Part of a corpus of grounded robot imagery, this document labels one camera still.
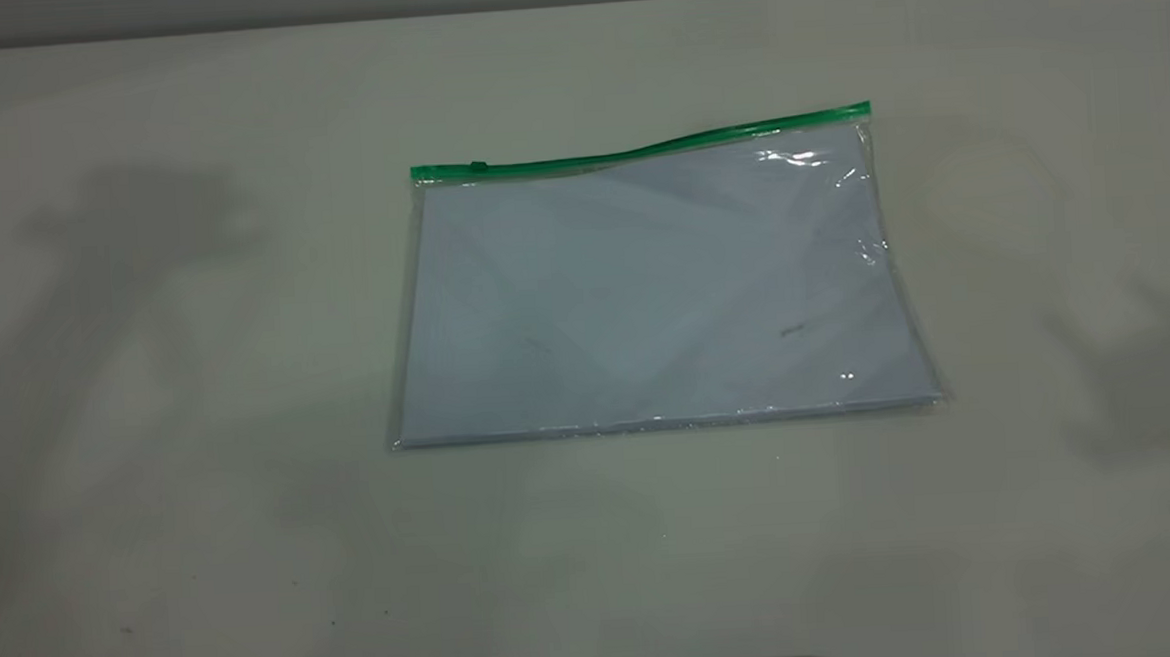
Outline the clear plastic zip bag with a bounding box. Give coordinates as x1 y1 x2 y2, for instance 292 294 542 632
371 97 948 452

